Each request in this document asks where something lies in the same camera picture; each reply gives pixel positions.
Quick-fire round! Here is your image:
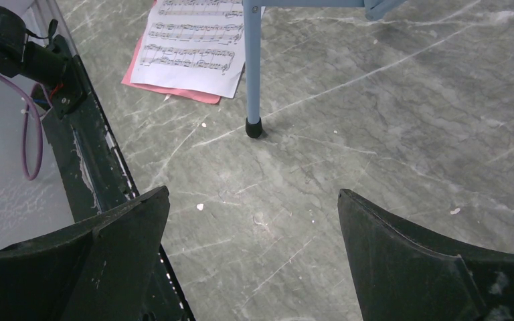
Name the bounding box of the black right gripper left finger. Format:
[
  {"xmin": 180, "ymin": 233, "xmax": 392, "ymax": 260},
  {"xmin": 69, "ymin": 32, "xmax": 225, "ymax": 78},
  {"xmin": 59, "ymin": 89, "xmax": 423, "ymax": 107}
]
[{"xmin": 0, "ymin": 186, "xmax": 170, "ymax": 320}]

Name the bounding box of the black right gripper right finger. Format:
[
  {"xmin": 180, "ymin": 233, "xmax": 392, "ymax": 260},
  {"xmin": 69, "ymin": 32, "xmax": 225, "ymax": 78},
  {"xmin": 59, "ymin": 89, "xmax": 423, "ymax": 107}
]
[{"xmin": 337, "ymin": 189, "xmax": 514, "ymax": 320}]

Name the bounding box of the pink sheet music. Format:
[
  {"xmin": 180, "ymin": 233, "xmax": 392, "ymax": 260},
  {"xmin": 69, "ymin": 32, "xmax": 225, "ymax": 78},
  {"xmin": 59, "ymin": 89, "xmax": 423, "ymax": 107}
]
[{"xmin": 120, "ymin": 0, "xmax": 222, "ymax": 106}]

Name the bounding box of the white sheet music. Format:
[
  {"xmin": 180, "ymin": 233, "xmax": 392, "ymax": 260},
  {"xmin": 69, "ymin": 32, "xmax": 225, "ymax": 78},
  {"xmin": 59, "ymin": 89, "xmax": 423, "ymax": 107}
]
[{"xmin": 130, "ymin": 0, "xmax": 267, "ymax": 99}]

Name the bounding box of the light blue music stand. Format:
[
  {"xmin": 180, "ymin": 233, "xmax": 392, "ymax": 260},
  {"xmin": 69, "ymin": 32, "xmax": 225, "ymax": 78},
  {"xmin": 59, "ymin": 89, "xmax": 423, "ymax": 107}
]
[{"xmin": 242, "ymin": 0, "xmax": 405, "ymax": 139}]

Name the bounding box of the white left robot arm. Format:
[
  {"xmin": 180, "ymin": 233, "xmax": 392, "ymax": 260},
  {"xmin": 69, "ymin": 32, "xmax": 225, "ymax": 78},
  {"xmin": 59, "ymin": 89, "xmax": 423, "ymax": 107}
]
[{"xmin": 0, "ymin": 6, "xmax": 88, "ymax": 118}]

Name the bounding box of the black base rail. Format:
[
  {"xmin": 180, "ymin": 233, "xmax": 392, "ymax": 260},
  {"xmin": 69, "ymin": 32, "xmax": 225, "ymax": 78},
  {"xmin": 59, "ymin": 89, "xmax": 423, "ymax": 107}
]
[{"xmin": 44, "ymin": 37, "xmax": 193, "ymax": 320}]

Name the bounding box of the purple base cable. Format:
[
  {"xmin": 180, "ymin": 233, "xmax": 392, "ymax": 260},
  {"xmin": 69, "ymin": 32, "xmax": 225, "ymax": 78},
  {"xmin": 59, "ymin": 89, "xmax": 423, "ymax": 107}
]
[{"xmin": 0, "ymin": 60, "xmax": 54, "ymax": 182}]

